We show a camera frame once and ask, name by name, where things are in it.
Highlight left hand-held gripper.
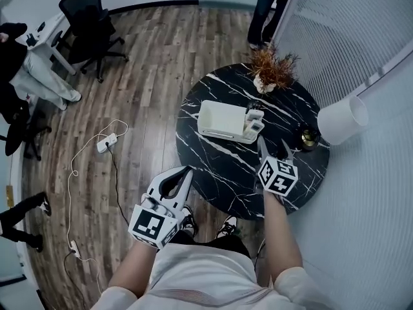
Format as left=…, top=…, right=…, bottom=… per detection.
left=128, top=165, right=195, bottom=250

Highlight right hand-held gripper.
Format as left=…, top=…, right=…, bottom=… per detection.
left=254, top=136, right=298, bottom=197

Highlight white storage box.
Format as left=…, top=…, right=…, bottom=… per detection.
left=197, top=99, right=266, bottom=145

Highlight person's left forearm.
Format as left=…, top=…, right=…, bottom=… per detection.
left=108, top=240, right=159, bottom=298

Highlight person's right forearm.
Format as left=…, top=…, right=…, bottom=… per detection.
left=263, top=191, right=304, bottom=282

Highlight person's left shoe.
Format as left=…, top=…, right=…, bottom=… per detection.
left=182, top=205, right=198, bottom=237

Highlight person's shoe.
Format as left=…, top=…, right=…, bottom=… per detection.
left=216, top=216, right=239, bottom=238
left=182, top=205, right=198, bottom=237

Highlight round black marble table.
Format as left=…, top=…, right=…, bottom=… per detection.
left=176, top=62, right=330, bottom=221

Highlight person's right shoe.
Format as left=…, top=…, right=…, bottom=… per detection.
left=216, top=216, right=239, bottom=238

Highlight white shade table lamp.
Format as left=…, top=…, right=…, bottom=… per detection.
left=299, top=95, right=369, bottom=153

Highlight person's black shorts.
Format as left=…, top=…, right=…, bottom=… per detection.
left=176, top=229, right=252, bottom=258

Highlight large white power strip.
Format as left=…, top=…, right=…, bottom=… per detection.
left=96, top=133, right=117, bottom=153

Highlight orange dried plant in vase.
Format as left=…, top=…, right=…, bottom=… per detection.
left=250, top=43, right=301, bottom=95

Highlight person's white shirt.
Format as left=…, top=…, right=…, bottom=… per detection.
left=92, top=242, right=339, bottom=310

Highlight white desk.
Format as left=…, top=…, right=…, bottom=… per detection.
left=24, top=11, right=78, bottom=76

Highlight black power cable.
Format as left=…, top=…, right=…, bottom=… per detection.
left=108, top=142, right=136, bottom=225

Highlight white power strip with cable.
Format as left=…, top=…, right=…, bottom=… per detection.
left=66, top=119, right=129, bottom=245

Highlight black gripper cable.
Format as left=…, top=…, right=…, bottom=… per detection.
left=254, top=239, right=267, bottom=271

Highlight short white power cable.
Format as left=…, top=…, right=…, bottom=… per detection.
left=79, top=255, right=103, bottom=296

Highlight thin black floor cable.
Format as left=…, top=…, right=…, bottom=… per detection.
left=63, top=251, right=86, bottom=306

